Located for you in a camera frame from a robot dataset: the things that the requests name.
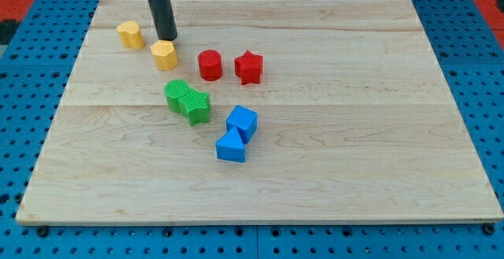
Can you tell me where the red cylinder block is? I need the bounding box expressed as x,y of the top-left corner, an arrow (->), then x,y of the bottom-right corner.
198,50 -> 223,81

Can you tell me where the light wooden board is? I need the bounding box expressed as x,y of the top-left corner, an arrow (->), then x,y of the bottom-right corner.
16,0 -> 503,226

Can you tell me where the blue cube block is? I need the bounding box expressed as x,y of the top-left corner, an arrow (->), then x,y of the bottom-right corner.
226,105 -> 258,144

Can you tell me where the green cylinder block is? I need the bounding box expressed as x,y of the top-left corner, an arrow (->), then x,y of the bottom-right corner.
164,80 -> 189,113

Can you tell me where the yellow hexagon block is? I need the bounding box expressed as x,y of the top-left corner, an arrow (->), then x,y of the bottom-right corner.
150,40 -> 178,71

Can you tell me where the blue triangle block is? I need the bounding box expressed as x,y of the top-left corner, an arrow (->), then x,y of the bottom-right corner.
215,127 -> 246,163

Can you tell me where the yellow heart block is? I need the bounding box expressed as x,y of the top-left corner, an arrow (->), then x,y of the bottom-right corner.
116,20 -> 145,50

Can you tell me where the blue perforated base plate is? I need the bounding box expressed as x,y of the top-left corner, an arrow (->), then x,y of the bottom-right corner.
1,0 -> 503,258

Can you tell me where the red star block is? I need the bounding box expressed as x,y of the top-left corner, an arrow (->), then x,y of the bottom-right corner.
235,50 -> 264,85

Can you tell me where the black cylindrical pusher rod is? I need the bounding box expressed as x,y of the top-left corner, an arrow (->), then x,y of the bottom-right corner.
147,0 -> 178,41

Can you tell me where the green star block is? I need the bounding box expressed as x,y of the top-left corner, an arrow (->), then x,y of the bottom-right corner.
178,88 -> 211,126

